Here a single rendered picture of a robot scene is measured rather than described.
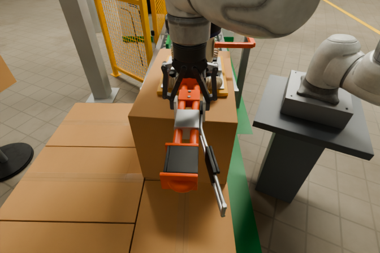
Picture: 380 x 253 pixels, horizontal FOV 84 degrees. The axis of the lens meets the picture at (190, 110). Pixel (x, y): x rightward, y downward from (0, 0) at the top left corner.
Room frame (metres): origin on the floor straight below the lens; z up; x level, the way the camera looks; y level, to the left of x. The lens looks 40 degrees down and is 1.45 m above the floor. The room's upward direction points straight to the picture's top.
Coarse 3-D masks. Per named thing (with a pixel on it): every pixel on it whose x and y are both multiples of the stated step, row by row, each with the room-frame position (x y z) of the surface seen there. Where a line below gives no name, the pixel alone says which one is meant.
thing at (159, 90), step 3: (168, 57) 1.02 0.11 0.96; (171, 57) 1.01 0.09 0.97; (168, 60) 0.98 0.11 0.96; (171, 60) 0.97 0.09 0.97; (171, 72) 0.81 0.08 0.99; (174, 72) 0.85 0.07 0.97; (162, 75) 0.83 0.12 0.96; (171, 75) 0.79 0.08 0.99; (174, 75) 0.80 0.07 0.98; (162, 78) 0.81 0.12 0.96; (159, 84) 0.76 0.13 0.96; (162, 84) 0.75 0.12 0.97; (159, 87) 0.74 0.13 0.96; (162, 87) 0.73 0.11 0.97; (159, 90) 0.71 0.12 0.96; (171, 90) 0.71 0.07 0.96; (159, 93) 0.71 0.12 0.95; (177, 93) 0.70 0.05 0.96
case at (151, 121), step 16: (160, 64) 0.98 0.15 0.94; (224, 64) 0.98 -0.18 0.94; (144, 96) 0.70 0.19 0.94; (160, 96) 0.70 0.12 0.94; (144, 112) 0.60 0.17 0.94; (160, 112) 0.60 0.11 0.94; (208, 112) 0.60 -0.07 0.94; (224, 112) 0.60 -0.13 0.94; (144, 128) 0.57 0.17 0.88; (160, 128) 0.57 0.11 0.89; (208, 128) 0.55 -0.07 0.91; (224, 128) 0.55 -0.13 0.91; (144, 144) 0.58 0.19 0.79; (160, 144) 0.57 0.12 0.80; (208, 144) 0.55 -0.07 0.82; (224, 144) 0.55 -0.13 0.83; (144, 160) 0.58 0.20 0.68; (160, 160) 0.57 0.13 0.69; (224, 160) 0.54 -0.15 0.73; (144, 176) 0.58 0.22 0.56; (208, 176) 0.55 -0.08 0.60; (224, 176) 0.54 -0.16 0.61
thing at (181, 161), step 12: (168, 144) 0.31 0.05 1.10; (180, 144) 0.31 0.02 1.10; (192, 144) 0.31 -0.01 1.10; (168, 156) 0.28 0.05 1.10; (180, 156) 0.27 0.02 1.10; (192, 156) 0.27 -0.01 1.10; (168, 168) 0.25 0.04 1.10; (180, 168) 0.25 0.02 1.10; (192, 168) 0.25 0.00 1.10; (168, 180) 0.23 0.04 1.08; (180, 180) 0.23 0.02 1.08; (192, 180) 0.23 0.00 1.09
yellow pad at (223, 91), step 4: (220, 56) 1.02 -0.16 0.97; (216, 60) 0.93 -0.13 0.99; (220, 60) 0.96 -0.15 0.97; (224, 72) 0.86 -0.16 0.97; (208, 76) 0.81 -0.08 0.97; (220, 76) 0.81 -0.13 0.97; (224, 76) 0.82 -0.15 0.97; (224, 80) 0.79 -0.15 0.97; (224, 84) 0.76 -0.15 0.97; (208, 88) 0.72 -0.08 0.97; (220, 88) 0.72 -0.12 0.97; (224, 88) 0.73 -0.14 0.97; (220, 92) 0.70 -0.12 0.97; (224, 92) 0.70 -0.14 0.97; (220, 96) 0.70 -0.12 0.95; (224, 96) 0.69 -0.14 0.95
